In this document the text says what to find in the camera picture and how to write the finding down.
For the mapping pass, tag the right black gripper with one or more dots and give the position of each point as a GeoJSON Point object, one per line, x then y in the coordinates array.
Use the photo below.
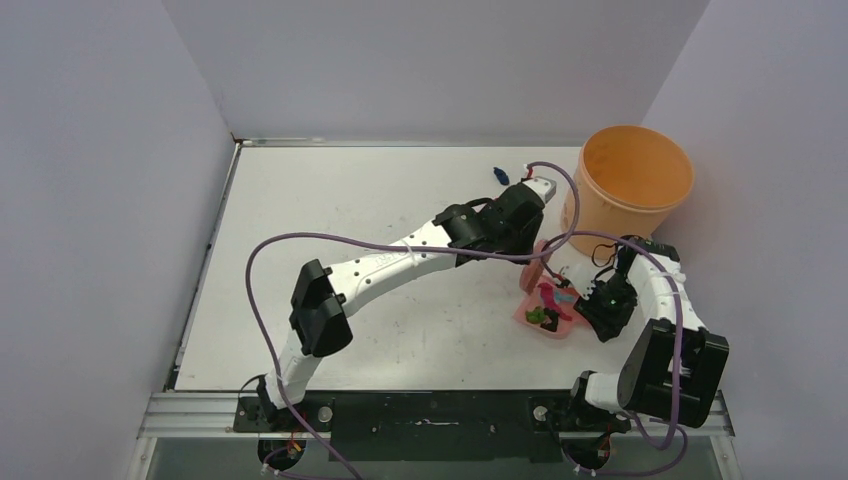
{"type": "Point", "coordinates": [592, 312]}

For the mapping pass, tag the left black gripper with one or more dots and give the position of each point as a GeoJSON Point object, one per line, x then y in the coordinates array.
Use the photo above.
{"type": "Point", "coordinates": [533, 230]}

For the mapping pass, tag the pink hand brush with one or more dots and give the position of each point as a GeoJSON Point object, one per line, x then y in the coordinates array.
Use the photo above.
{"type": "Point", "coordinates": [532, 272]}

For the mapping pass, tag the dark blue paper scrap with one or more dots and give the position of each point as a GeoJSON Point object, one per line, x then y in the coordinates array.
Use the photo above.
{"type": "Point", "coordinates": [501, 176]}

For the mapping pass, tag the small black clip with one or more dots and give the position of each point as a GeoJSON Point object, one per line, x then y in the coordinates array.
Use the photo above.
{"type": "Point", "coordinates": [552, 322]}

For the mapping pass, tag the pink plastic dustpan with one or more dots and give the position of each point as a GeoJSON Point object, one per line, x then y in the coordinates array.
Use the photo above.
{"type": "Point", "coordinates": [549, 309]}

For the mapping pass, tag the long magenta paper scrap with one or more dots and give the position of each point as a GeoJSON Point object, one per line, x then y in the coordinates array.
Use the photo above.
{"type": "Point", "coordinates": [548, 295]}

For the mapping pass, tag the green paper scrap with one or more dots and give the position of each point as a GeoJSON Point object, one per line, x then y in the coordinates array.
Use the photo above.
{"type": "Point", "coordinates": [536, 316]}

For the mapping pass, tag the cyan paper scrap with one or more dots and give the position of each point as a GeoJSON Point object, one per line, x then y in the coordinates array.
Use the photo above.
{"type": "Point", "coordinates": [563, 298]}

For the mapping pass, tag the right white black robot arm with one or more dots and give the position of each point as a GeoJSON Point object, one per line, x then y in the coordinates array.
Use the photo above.
{"type": "Point", "coordinates": [675, 366]}

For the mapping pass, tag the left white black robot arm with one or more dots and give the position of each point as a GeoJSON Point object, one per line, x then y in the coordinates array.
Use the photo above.
{"type": "Point", "coordinates": [324, 298]}

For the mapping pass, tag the orange plastic bucket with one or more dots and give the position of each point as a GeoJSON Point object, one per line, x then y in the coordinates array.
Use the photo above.
{"type": "Point", "coordinates": [629, 179]}

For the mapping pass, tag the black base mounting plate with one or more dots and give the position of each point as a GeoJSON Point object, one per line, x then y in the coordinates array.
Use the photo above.
{"type": "Point", "coordinates": [441, 425]}

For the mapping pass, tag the silver base bolt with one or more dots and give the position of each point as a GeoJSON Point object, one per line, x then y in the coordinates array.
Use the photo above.
{"type": "Point", "coordinates": [325, 414]}

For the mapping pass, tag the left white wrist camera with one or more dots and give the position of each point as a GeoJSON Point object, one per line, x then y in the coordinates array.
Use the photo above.
{"type": "Point", "coordinates": [544, 188]}

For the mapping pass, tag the aluminium frame rail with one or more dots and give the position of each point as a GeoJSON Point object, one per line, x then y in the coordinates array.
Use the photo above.
{"type": "Point", "coordinates": [203, 415]}

